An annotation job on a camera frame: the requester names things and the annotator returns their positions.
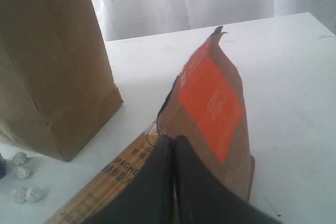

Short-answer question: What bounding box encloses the brown kraft pouch orange label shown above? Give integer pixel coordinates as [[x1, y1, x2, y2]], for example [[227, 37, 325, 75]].
[[156, 27, 255, 200]]

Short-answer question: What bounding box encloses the spaghetti package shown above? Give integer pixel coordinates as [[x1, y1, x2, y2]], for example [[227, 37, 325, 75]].
[[45, 122, 159, 224]]

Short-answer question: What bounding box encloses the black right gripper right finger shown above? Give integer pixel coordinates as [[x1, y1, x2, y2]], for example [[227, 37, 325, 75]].
[[174, 135, 280, 223]]

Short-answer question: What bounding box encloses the white crumpled paper ball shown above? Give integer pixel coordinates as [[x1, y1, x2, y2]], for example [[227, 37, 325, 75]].
[[25, 186, 44, 203], [10, 187, 27, 204], [12, 152, 28, 166], [15, 166, 30, 180]]

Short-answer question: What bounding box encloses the brown paper shopping bag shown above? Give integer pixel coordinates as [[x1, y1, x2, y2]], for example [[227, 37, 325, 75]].
[[1, 0, 123, 162]]

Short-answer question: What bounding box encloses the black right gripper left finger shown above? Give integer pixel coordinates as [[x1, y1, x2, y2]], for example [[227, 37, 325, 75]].
[[89, 135, 174, 224]]

